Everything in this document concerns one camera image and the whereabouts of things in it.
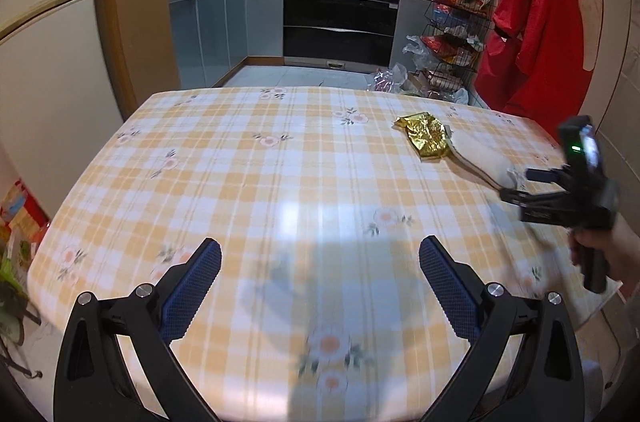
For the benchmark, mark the gold foil wrapper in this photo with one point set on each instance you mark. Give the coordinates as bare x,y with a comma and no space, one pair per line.
425,137

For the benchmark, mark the grey lower cabinets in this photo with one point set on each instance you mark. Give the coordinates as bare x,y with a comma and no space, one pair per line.
230,32

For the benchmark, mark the cream refrigerator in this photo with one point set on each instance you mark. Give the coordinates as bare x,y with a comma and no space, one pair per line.
45,77

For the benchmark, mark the clear plastic bag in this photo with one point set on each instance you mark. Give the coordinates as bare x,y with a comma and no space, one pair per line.
420,52
390,78

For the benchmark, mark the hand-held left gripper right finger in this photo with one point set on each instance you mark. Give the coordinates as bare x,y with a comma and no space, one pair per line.
447,282

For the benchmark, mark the person's right hand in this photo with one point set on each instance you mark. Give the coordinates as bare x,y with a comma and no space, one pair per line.
622,252

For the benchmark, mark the red apron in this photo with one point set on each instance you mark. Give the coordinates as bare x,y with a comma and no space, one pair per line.
545,2

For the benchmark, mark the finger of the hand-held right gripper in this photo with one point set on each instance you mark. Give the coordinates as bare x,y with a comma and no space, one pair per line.
515,197
545,175

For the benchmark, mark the black oven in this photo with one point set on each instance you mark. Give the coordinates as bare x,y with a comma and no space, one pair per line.
340,22

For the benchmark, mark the red and yellow box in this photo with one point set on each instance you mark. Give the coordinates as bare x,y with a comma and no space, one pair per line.
20,212

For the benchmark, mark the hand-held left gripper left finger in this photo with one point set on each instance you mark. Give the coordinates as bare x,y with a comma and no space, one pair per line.
192,282

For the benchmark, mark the yellow checkered tablecloth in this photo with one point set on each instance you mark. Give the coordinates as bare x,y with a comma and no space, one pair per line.
275,182

